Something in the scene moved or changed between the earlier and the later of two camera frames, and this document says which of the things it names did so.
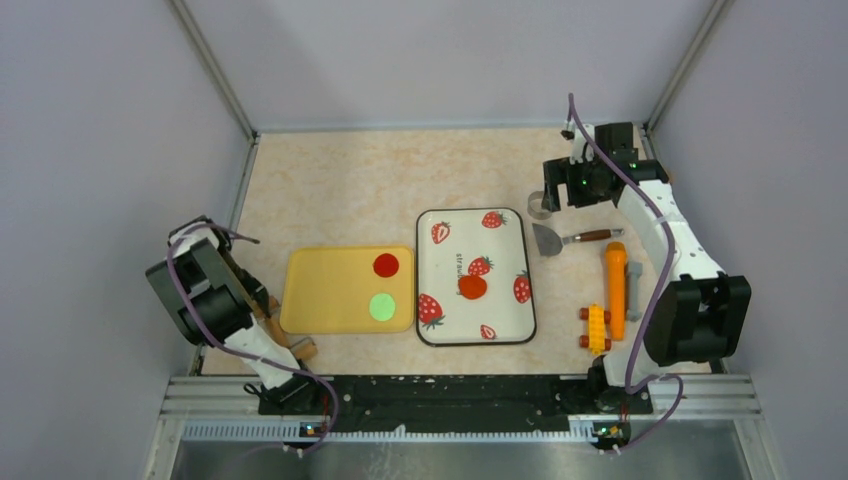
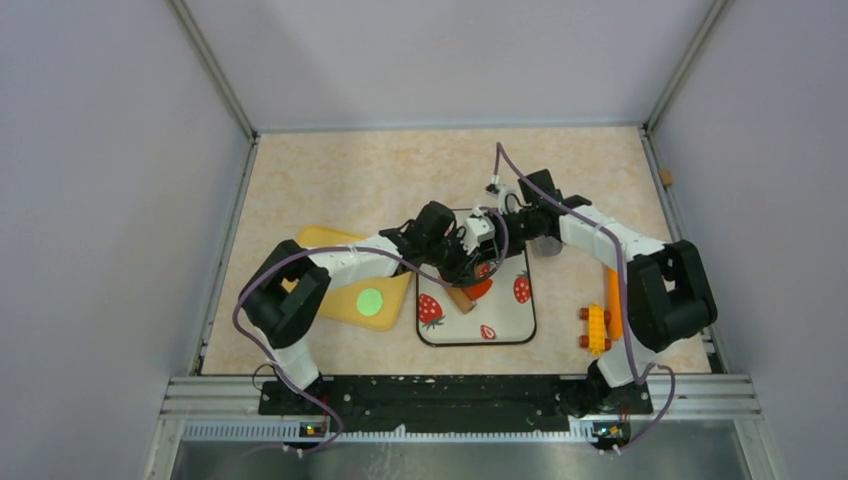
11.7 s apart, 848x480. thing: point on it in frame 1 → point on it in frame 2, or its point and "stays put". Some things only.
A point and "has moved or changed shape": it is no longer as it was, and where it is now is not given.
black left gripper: x=256 y=291 → x=463 y=269
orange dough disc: x=472 y=287 stays put
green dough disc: x=382 y=307 → x=369 y=302
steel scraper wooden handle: x=549 y=242 stays put
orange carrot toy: x=616 y=262 stays put
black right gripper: x=559 y=172 → x=515 y=249
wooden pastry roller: x=304 y=349 has moved or changed shape
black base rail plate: x=454 y=404 stays put
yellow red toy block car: x=597 y=319 stays put
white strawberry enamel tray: x=472 y=277 stays put
